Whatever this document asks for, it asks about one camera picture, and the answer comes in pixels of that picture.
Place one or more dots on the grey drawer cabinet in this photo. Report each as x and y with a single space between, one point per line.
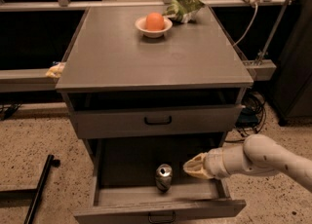
109 54

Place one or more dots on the grey open middle drawer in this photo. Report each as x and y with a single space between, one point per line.
124 190

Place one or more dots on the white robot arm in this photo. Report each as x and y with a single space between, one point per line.
258 155

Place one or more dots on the grey metal frame rail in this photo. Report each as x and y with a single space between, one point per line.
26 80

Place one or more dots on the grey top drawer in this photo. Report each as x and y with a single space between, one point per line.
148 113

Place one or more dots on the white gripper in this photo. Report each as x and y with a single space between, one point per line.
214 164

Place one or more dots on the silver 7up soda can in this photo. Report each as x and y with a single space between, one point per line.
163 177

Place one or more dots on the white bowl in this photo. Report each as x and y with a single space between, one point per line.
141 27

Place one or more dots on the black metal floor bar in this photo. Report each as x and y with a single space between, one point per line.
33 195

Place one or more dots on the green chip bag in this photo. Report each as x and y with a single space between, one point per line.
183 11

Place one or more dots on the orange fruit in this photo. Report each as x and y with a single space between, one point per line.
154 22

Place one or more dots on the yellow sponge on rail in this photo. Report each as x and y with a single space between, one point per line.
55 71

